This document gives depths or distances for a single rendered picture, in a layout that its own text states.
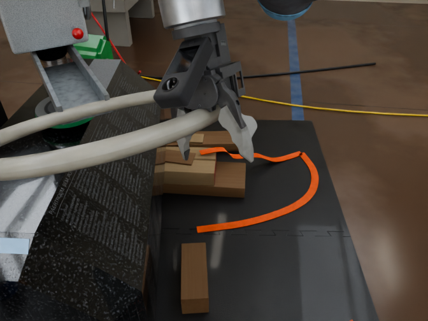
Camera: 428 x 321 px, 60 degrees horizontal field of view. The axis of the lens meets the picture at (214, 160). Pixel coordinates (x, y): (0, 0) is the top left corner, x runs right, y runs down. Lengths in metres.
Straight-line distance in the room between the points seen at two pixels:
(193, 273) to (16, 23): 1.19
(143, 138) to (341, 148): 2.38
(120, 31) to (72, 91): 3.27
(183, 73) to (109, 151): 0.14
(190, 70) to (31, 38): 0.79
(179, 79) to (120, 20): 3.80
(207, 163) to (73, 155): 1.74
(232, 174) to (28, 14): 1.48
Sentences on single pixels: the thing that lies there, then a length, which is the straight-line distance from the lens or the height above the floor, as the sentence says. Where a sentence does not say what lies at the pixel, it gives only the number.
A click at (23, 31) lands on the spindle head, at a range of 1.22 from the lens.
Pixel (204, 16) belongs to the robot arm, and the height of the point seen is 1.43.
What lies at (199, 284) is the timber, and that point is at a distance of 1.72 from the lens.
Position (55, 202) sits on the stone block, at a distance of 1.14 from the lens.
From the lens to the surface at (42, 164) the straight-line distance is 0.50.
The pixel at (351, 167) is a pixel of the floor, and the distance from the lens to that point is 2.63.
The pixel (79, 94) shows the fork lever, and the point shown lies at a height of 1.11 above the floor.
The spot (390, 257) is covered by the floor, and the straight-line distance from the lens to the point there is 2.17.
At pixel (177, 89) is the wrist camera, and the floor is 1.36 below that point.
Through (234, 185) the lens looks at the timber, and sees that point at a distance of 2.20.
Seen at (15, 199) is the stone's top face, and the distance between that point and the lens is 1.18.
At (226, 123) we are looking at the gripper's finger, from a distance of 0.54.
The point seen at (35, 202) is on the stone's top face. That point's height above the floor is 0.85.
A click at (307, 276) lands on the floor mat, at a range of 1.94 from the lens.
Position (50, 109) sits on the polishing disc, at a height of 0.91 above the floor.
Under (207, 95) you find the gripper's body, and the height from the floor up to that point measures 1.32.
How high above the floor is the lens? 1.59
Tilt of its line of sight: 39 degrees down
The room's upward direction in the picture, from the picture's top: straight up
